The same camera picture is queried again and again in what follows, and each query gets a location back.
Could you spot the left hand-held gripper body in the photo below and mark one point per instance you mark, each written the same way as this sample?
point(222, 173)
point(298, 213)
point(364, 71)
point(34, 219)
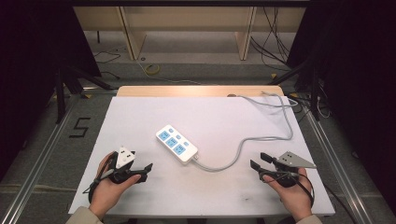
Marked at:
point(125, 157)

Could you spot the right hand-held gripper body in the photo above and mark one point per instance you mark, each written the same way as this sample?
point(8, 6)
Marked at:
point(292, 161)

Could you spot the white power strip blue sockets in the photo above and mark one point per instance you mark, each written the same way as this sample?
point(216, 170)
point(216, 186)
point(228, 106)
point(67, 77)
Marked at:
point(176, 144)

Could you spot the person's right hand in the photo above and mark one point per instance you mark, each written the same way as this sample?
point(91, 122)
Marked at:
point(297, 199)

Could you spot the person's left hand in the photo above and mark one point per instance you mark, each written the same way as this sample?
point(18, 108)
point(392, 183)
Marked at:
point(107, 193)

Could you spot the white table cover sheet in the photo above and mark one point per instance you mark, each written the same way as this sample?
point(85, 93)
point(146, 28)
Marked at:
point(218, 118)

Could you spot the black metal stand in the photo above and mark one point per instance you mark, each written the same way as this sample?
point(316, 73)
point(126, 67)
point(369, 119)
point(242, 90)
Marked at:
point(60, 93)
point(315, 93)

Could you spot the black curtain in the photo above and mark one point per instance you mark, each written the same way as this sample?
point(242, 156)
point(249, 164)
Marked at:
point(358, 77)
point(31, 62)

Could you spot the light wooden shelf unit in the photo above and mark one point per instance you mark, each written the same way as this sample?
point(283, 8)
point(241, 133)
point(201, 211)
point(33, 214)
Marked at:
point(190, 21)

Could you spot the aluminium floor rail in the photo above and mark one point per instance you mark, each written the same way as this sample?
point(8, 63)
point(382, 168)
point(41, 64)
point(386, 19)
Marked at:
point(339, 168)
point(37, 165)

